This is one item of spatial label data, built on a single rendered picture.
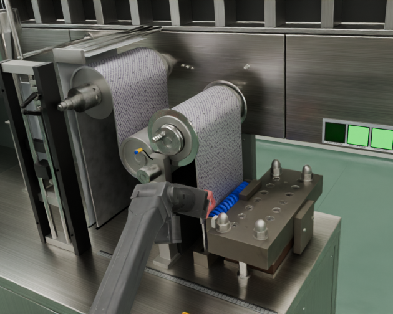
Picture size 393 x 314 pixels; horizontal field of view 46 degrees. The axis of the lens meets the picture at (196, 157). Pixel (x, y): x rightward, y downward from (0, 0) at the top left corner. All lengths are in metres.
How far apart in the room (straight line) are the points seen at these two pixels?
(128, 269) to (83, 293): 0.46
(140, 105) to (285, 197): 0.47
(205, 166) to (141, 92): 0.29
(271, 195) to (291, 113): 0.24
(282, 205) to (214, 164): 0.21
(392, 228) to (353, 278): 0.57
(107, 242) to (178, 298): 0.34
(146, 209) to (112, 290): 0.19
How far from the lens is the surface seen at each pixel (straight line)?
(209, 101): 1.18
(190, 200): 1.06
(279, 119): 1.33
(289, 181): 1.35
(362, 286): 2.62
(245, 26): 1.32
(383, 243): 2.96
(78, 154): 1.38
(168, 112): 1.09
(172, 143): 1.09
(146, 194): 0.93
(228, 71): 1.36
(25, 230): 1.55
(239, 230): 1.14
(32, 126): 1.30
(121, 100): 1.22
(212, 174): 1.18
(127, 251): 0.81
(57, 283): 1.29
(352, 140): 1.28
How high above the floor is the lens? 1.66
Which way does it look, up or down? 24 degrees down
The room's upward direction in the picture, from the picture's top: 5 degrees counter-clockwise
